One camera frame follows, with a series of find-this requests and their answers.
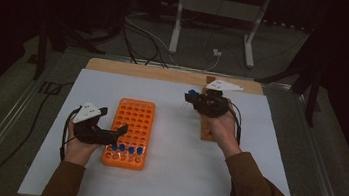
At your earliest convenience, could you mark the orange plastic tube rack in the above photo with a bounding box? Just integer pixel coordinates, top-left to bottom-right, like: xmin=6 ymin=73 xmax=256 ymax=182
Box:
xmin=100 ymin=95 xmax=157 ymax=172

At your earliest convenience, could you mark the white table board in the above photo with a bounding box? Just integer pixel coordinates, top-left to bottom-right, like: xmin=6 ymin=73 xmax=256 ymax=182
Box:
xmin=17 ymin=62 xmax=314 ymax=196

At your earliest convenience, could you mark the left hand-held gripper cable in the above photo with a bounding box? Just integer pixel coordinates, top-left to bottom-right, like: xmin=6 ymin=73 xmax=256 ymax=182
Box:
xmin=58 ymin=106 xmax=82 ymax=164

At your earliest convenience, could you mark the white plug cable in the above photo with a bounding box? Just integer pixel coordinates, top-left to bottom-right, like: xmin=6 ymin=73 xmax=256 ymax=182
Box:
xmin=203 ymin=54 xmax=221 ymax=73

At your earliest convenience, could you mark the right hand-held gripper cable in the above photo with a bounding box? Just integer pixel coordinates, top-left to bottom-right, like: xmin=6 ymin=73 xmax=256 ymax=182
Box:
xmin=223 ymin=101 xmax=246 ymax=145

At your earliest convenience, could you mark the black floor cable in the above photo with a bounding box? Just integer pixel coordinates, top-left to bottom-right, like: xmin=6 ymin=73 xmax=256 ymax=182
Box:
xmin=0 ymin=72 xmax=77 ymax=196

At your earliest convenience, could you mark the hand-held gripper cable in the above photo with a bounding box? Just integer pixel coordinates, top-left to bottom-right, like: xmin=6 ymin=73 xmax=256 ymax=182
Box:
xmin=223 ymin=101 xmax=246 ymax=145
xmin=58 ymin=106 xmax=82 ymax=164

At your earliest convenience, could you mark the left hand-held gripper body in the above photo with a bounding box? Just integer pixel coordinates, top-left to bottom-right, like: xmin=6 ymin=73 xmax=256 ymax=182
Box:
xmin=69 ymin=100 xmax=123 ymax=148

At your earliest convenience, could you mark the white floor cable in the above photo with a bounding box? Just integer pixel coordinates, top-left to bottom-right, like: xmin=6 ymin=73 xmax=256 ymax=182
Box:
xmin=120 ymin=9 xmax=186 ymax=67

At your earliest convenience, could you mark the wooden tube rack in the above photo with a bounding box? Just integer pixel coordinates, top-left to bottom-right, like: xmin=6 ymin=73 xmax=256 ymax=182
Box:
xmin=196 ymin=74 xmax=233 ymax=143

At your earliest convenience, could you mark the black tripod stand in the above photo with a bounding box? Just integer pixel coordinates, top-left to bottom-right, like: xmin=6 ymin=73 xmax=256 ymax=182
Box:
xmin=25 ymin=9 xmax=111 ymax=89
xmin=249 ymin=21 xmax=333 ymax=129

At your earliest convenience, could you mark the person's right hand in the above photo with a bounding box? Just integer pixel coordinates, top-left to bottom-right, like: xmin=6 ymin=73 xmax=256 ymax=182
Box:
xmin=202 ymin=106 xmax=248 ymax=161

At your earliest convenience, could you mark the grey metal stand frame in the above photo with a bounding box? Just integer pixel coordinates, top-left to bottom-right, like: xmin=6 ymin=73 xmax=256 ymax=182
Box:
xmin=166 ymin=0 xmax=274 ymax=71

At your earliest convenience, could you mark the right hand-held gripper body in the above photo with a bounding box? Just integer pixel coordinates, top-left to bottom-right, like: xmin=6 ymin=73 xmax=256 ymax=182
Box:
xmin=189 ymin=76 xmax=245 ymax=122

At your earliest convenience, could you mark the person's left hand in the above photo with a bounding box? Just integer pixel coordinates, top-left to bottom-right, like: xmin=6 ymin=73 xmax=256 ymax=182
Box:
xmin=63 ymin=119 xmax=105 ymax=169

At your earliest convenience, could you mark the black cable bundle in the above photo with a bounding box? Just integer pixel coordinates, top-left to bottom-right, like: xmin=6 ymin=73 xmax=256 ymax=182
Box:
xmin=117 ymin=17 xmax=174 ymax=70

